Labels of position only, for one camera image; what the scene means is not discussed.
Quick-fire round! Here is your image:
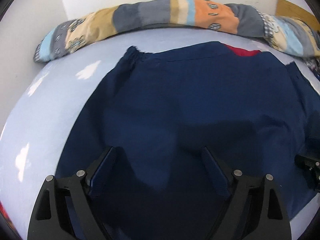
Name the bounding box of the brown wooden headboard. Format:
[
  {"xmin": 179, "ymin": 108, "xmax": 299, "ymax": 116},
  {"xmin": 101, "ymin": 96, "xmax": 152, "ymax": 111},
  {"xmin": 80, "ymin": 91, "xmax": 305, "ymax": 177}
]
[{"xmin": 276, "ymin": 0, "xmax": 320, "ymax": 31}]

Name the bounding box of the dark patterned quilt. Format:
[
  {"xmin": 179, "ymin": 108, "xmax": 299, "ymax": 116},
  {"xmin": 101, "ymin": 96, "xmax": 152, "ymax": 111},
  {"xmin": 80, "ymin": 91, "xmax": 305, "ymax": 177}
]
[{"xmin": 303, "ymin": 57, "xmax": 320, "ymax": 80}]

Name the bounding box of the light blue cloud bedsheet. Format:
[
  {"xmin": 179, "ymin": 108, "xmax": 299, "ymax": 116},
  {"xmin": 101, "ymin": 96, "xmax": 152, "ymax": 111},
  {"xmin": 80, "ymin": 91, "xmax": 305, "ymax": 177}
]
[{"xmin": 0, "ymin": 26, "xmax": 320, "ymax": 240}]

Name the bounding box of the navy blue garment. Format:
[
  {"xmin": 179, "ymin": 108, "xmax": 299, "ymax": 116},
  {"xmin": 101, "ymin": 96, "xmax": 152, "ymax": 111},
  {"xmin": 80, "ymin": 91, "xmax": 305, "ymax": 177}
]
[{"xmin": 56, "ymin": 42, "xmax": 319, "ymax": 239}]

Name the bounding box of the patchwork long pillow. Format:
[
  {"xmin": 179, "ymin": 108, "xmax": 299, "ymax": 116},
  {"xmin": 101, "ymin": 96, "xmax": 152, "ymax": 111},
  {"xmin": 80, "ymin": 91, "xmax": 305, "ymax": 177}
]
[{"xmin": 34, "ymin": 0, "xmax": 319, "ymax": 62}]

